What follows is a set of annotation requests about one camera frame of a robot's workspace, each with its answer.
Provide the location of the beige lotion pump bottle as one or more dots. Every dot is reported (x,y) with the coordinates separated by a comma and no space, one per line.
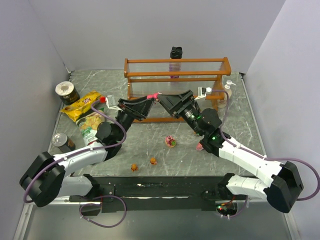
(227,94)

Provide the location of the orange wooden shelf rack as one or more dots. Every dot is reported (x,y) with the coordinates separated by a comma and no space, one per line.
(175,76)

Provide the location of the small electronics board with leds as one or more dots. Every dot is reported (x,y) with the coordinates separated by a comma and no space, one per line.
(226,210)

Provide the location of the orange bear toy front left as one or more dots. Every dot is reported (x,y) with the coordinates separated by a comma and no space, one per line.
(134,167)

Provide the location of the dark soda can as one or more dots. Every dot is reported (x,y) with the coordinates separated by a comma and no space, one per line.
(63,142)

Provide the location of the green Chuba chips bag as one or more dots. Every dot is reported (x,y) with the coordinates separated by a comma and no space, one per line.
(88,125)

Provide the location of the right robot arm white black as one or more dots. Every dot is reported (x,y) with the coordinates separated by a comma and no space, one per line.
(278,183)

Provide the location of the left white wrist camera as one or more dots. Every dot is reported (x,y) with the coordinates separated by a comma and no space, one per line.
(110,102)

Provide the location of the orange bear toy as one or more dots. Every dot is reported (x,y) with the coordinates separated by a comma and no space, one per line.
(134,167)
(153,161)

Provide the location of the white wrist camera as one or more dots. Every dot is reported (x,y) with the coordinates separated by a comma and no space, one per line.
(202,93)
(110,102)

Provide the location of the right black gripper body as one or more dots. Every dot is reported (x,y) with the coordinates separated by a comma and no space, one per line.
(183,105)

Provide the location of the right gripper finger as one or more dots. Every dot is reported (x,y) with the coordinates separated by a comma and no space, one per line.
(171,100)
(160,96)

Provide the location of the yellow chips bag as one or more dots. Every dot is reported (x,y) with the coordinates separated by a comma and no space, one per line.
(81,106)

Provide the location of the pink bear strawberry hat toy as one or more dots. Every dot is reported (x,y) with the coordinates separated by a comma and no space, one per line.
(153,96)

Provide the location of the black paper cup white lid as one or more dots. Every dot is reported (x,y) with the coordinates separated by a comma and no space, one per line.
(67,92)

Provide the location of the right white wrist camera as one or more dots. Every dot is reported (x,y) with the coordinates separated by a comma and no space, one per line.
(202,93)

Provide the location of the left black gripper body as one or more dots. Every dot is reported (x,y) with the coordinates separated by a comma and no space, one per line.
(130,110)

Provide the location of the pink lying bear toy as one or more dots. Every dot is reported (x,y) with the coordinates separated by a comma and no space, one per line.
(199,147)

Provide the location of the orange bear toy middle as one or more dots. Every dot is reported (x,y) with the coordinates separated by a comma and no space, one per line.
(153,161)

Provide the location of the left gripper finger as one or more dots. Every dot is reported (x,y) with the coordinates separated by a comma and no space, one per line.
(139,115)
(148,104)

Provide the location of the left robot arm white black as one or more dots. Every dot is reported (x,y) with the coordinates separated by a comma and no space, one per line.
(48,174)

